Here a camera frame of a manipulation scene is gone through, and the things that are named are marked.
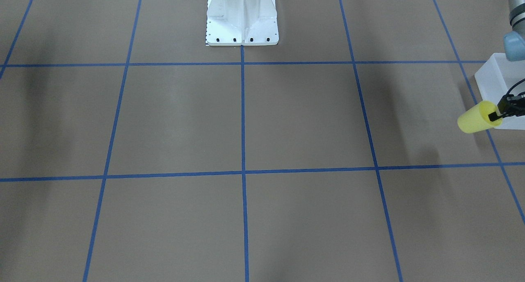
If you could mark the white pillar mount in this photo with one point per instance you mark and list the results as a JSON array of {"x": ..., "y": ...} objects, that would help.
[{"x": 241, "y": 22}]

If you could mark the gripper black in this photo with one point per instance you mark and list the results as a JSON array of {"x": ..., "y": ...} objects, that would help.
[{"x": 510, "y": 106}]

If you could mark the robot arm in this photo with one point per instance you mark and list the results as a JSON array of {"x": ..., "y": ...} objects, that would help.
[{"x": 514, "y": 41}]

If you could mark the translucent plastic storage box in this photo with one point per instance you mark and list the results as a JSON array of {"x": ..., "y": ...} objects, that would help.
[{"x": 495, "y": 78}]

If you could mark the yellow plastic cup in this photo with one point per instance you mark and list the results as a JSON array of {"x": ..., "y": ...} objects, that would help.
[{"x": 476, "y": 118}]

